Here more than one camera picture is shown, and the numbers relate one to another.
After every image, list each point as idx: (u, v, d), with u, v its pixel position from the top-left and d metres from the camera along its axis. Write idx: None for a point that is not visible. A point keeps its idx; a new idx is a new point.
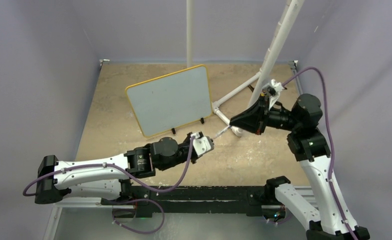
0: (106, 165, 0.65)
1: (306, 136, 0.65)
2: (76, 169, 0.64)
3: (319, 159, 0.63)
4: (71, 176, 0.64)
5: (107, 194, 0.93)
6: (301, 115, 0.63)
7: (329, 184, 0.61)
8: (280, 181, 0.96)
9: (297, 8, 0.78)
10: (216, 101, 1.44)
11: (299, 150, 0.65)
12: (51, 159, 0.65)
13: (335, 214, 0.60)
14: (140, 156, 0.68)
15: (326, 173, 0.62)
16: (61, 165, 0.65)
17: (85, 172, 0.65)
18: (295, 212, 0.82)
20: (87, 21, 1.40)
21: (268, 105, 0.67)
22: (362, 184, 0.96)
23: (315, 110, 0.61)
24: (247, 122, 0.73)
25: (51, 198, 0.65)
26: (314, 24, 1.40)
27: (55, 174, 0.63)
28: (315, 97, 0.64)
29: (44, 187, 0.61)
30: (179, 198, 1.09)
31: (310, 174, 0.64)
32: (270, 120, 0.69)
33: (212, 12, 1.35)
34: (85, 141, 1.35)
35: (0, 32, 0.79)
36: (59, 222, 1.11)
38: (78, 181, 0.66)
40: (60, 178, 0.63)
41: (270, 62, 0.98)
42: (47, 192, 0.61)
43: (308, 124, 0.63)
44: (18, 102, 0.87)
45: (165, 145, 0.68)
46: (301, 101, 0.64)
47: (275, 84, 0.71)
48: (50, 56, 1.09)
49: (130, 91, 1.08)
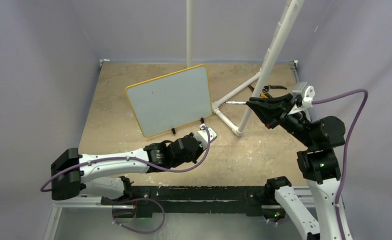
0: (130, 158, 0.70)
1: (319, 157, 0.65)
2: (101, 161, 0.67)
3: (328, 182, 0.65)
4: (97, 168, 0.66)
5: (112, 193, 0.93)
6: (319, 137, 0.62)
7: (334, 207, 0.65)
8: (281, 181, 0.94)
9: (297, 7, 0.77)
10: (216, 101, 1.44)
11: (308, 170, 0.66)
12: (74, 151, 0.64)
13: (336, 237, 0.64)
14: (158, 150, 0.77)
15: (333, 196, 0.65)
16: (85, 157, 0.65)
17: (110, 165, 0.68)
18: (293, 217, 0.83)
20: (87, 21, 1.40)
21: (290, 110, 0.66)
22: (361, 183, 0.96)
23: (337, 139, 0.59)
24: (262, 112, 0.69)
25: (69, 192, 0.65)
26: (314, 24, 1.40)
27: (82, 166, 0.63)
28: (340, 122, 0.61)
29: (71, 179, 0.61)
30: (179, 199, 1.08)
31: (317, 195, 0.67)
32: (285, 122, 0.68)
33: (212, 12, 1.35)
34: (84, 141, 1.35)
35: (0, 31, 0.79)
36: (59, 223, 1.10)
38: (101, 174, 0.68)
40: (86, 170, 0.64)
41: (270, 63, 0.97)
42: (74, 185, 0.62)
43: (323, 148, 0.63)
44: (18, 101, 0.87)
45: (187, 141, 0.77)
46: (324, 124, 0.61)
47: (308, 97, 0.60)
48: (50, 56, 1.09)
49: (130, 91, 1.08)
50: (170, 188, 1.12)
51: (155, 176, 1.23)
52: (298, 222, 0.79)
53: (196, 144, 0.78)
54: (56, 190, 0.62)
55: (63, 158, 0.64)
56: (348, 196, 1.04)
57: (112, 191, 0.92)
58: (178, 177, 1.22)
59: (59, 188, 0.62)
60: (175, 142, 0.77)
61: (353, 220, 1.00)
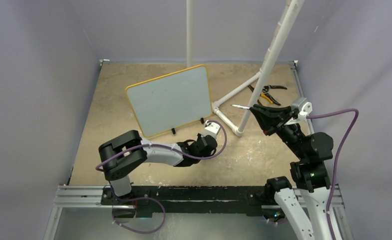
0: (173, 149, 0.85)
1: (310, 168, 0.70)
2: (156, 146, 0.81)
3: (319, 190, 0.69)
4: (154, 151, 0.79)
5: (125, 186, 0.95)
6: (309, 151, 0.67)
7: (325, 215, 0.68)
8: (282, 182, 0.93)
9: (297, 7, 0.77)
10: (216, 101, 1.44)
11: (300, 179, 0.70)
12: (137, 134, 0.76)
13: None
14: (186, 148, 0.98)
15: (324, 204, 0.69)
16: (145, 140, 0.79)
17: (161, 150, 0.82)
18: (292, 224, 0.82)
20: (87, 21, 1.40)
21: (287, 121, 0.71)
22: (361, 183, 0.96)
23: (325, 152, 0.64)
24: (262, 119, 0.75)
25: (123, 172, 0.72)
26: (314, 24, 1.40)
27: (146, 146, 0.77)
28: (331, 138, 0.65)
29: (139, 155, 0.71)
30: (179, 198, 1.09)
31: (309, 203, 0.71)
32: (282, 131, 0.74)
33: (212, 12, 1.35)
34: (85, 141, 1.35)
35: (0, 31, 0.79)
36: (59, 222, 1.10)
38: (153, 157, 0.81)
40: (148, 151, 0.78)
41: (270, 62, 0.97)
42: (137, 162, 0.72)
43: (314, 160, 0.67)
44: (18, 101, 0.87)
45: (209, 140, 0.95)
46: (314, 140, 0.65)
47: (303, 111, 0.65)
48: (50, 56, 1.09)
49: (130, 91, 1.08)
50: (170, 188, 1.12)
51: (155, 176, 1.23)
52: (297, 229, 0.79)
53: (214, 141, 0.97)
54: (116, 167, 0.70)
55: (124, 139, 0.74)
56: (348, 196, 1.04)
57: (127, 184, 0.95)
58: (178, 177, 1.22)
59: (123, 165, 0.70)
60: (199, 141, 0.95)
61: (353, 219, 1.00)
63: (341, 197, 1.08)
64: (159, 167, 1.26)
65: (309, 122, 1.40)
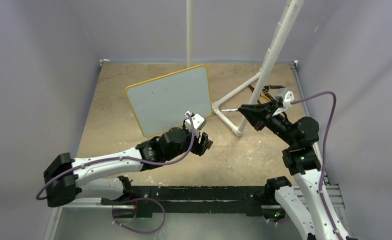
0: (124, 157, 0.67)
1: (300, 152, 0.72)
2: (94, 163, 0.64)
3: (310, 172, 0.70)
4: (91, 171, 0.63)
5: (111, 193, 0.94)
6: (298, 135, 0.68)
7: (319, 195, 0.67)
8: (281, 182, 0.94)
9: (297, 7, 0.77)
10: (216, 101, 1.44)
11: (291, 165, 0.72)
12: (67, 156, 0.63)
13: (326, 224, 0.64)
14: (150, 148, 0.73)
15: (317, 185, 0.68)
16: (78, 160, 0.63)
17: (104, 166, 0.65)
18: (293, 219, 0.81)
20: (87, 21, 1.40)
21: (274, 112, 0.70)
22: (361, 183, 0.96)
23: (312, 135, 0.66)
24: (251, 115, 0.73)
25: (66, 197, 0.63)
26: (314, 24, 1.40)
27: (76, 169, 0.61)
28: (315, 120, 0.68)
29: (66, 183, 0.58)
30: (179, 198, 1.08)
31: (302, 186, 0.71)
32: (271, 124, 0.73)
33: (212, 12, 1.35)
34: (84, 141, 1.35)
35: (0, 32, 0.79)
36: (59, 222, 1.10)
38: (96, 176, 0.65)
40: (80, 174, 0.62)
41: (270, 63, 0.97)
42: (69, 188, 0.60)
43: (303, 144, 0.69)
44: (18, 102, 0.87)
45: (174, 134, 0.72)
46: (300, 124, 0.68)
47: (288, 98, 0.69)
48: (50, 56, 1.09)
49: (130, 91, 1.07)
50: (170, 188, 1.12)
51: (155, 176, 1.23)
52: (299, 222, 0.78)
53: (184, 136, 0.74)
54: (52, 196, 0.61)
55: (57, 164, 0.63)
56: (348, 195, 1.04)
57: (114, 190, 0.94)
58: (179, 177, 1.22)
59: (54, 195, 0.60)
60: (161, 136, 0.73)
61: (353, 219, 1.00)
63: (341, 197, 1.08)
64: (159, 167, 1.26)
65: None
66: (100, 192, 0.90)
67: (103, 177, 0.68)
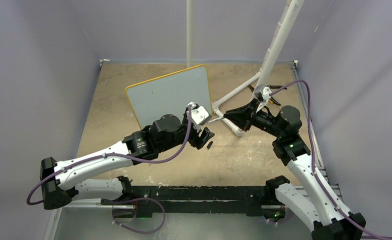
0: (106, 155, 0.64)
1: (289, 141, 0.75)
2: (76, 166, 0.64)
3: (301, 157, 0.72)
4: (73, 173, 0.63)
5: (110, 193, 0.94)
6: (282, 124, 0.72)
7: (315, 177, 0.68)
8: (280, 181, 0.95)
9: (297, 7, 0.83)
10: (216, 101, 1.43)
11: (283, 155, 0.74)
12: (49, 161, 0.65)
13: (327, 203, 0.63)
14: (140, 139, 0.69)
15: (310, 167, 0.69)
16: (61, 164, 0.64)
17: (86, 167, 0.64)
18: (299, 213, 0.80)
20: (87, 21, 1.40)
21: (256, 109, 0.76)
22: (361, 183, 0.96)
23: (295, 120, 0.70)
24: (237, 118, 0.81)
25: (60, 200, 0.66)
26: (315, 24, 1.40)
27: (56, 174, 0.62)
28: (293, 108, 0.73)
29: (49, 189, 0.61)
30: (179, 198, 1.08)
31: (297, 173, 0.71)
32: (256, 121, 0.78)
33: (212, 12, 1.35)
34: (84, 141, 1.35)
35: (0, 32, 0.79)
36: (59, 222, 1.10)
38: (81, 178, 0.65)
40: (62, 178, 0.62)
41: (270, 62, 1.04)
42: (54, 194, 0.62)
43: (289, 132, 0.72)
44: (18, 103, 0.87)
45: (165, 123, 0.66)
46: (283, 113, 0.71)
47: (266, 91, 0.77)
48: (50, 56, 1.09)
49: (130, 91, 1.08)
50: (170, 188, 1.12)
51: (155, 176, 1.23)
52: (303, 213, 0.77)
53: (178, 123, 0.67)
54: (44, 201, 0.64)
55: (42, 170, 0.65)
56: (348, 196, 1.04)
57: (114, 191, 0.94)
58: (179, 178, 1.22)
59: (45, 199, 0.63)
60: (153, 125, 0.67)
61: None
63: (341, 198, 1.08)
64: (158, 167, 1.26)
65: (309, 122, 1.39)
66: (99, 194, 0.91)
67: (90, 177, 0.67)
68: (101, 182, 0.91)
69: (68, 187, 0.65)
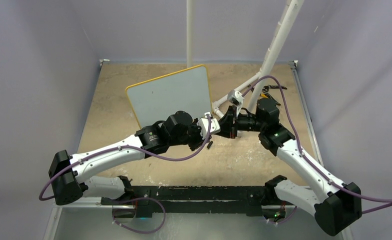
0: (123, 147, 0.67)
1: (272, 132, 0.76)
2: (92, 157, 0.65)
3: (287, 143, 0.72)
4: (90, 165, 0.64)
5: (112, 192, 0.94)
6: (263, 116, 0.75)
7: (303, 158, 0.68)
8: (278, 180, 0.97)
9: (297, 8, 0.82)
10: (216, 101, 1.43)
11: (271, 145, 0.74)
12: (64, 153, 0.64)
13: (321, 180, 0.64)
14: (151, 132, 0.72)
15: (297, 149, 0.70)
16: (77, 157, 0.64)
17: (103, 159, 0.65)
18: (300, 203, 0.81)
20: (87, 21, 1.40)
21: (236, 114, 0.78)
22: (359, 183, 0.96)
23: (271, 108, 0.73)
24: (222, 129, 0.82)
25: (72, 195, 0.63)
26: (314, 24, 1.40)
27: (74, 166, 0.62)
28: (268, 99, 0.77)
29: (66, 180, 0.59)
30: (179, 198, 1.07)
31: (287, 159, 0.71)
32: (239, 124, 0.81)
33: (213, 12, 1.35)
34: (84, 142, 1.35)
35: (0, 32, 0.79)
36: (59, 222, 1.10)
38: (96, 170, 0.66)
40: (79, 170, 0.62)
41: (270, 63, 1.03)
42: (70, 186, 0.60)
43: (272, 122, 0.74)
44: (18, 102, 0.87)
45: (180, 117, 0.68)
46: (259, 105, 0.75)
47: (238, 94, 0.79)
48: (50, 56, 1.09)
49: (130, 91, 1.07)
50: (170, 188, 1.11)
51: (155, 176, 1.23)
52: (303, 201, 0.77)
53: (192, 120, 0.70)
54: (56, 195, 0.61)
55: (55, 164, 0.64)
56: None
57: (117, 188, 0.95)
58: (179, 178, 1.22)
59: (59, 193, 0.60)
60: (168, 119, 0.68)
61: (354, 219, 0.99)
63: None
64: (158, 167, 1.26)
65: (309, 122, 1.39)
66: (104, 193, 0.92)
67: (104, 169, 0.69)
68: (105, 179, 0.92)
69: (82, 180, 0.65)
